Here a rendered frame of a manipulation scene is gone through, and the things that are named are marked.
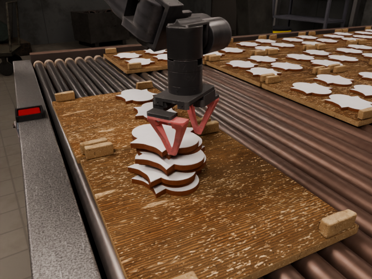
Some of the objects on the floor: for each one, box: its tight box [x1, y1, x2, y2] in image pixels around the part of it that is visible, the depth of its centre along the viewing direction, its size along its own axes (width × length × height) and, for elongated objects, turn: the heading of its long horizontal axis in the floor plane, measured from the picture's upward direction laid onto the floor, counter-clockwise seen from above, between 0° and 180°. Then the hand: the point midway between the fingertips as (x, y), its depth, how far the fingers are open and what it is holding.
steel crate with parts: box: [70, 9, 130, 48], centre depth 728 cm, size 113×98×76 cm
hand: (185, 139), depth 58 cm, fingers open, 9 cm apart
